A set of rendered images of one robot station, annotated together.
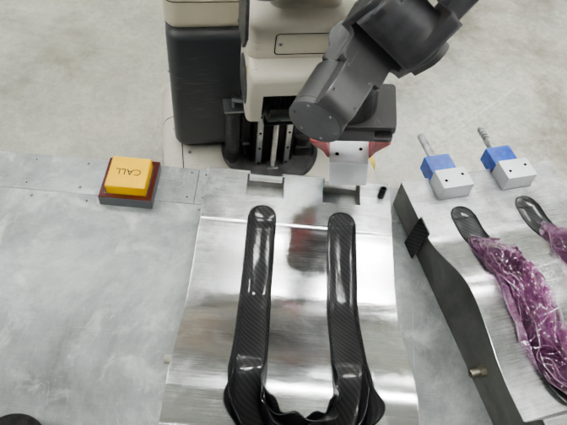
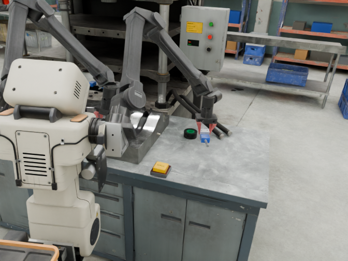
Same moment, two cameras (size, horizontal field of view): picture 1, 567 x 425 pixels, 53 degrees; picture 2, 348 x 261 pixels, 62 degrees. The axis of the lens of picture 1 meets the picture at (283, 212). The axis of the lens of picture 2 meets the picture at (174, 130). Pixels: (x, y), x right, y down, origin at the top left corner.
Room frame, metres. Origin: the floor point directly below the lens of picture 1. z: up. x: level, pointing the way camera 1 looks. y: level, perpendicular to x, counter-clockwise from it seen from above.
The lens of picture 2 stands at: (1.61, 0.67, 1.62)
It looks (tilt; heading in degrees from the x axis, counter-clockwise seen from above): 27 degrees down; 199
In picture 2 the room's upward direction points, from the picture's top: 3 degrees clockwise
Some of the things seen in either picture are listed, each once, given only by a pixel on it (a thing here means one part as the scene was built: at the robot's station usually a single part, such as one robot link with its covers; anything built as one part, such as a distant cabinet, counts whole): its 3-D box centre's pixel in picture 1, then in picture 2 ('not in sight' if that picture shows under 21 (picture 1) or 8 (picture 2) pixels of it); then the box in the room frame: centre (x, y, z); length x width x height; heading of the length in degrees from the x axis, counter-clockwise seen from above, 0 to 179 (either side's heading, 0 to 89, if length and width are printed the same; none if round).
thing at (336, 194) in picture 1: (339, 199); not in sight; (0.52, -0.08, 0.87); 0.05 x 0.05 x 0.04; 4
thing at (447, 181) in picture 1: (436, 165); not in sight; (0.63, -0.23, 0.86); 0.13 x 0.05 x 0.05; 21
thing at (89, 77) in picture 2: not in sight; (113, 76); (-0.48, -0.62, 0.87); 0.50 x 0.27 x 0.17; 4
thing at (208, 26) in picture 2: not in sight; (196, 109); (-0.43, 0.14, 0.74); 0.31 x 0.22 x 1.47; 94
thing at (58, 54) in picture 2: not in sight; (113, 63); (-0.56, -0.66, 0.96); 1.29 x 0.83 x 0.18; 94
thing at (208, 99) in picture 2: not in sight; (208, 100); (0.32, 0.39, 1.12); 0.07 x 0.06 x 0.07; 167
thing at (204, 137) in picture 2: not in sight; (205, 139); (0.36, 0.40, 0.93); 0.13 x 0.05 x 0.05; 25
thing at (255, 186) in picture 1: (264, 191); not in sight; (0.51, 0.03, 0.87); 0.05 x 0.05 x 0.04; 4
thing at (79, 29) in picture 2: not in sight; (112, 34); (-0.56, -0.66, 1.20); 1.29 x 0.83 x 0.19; 94
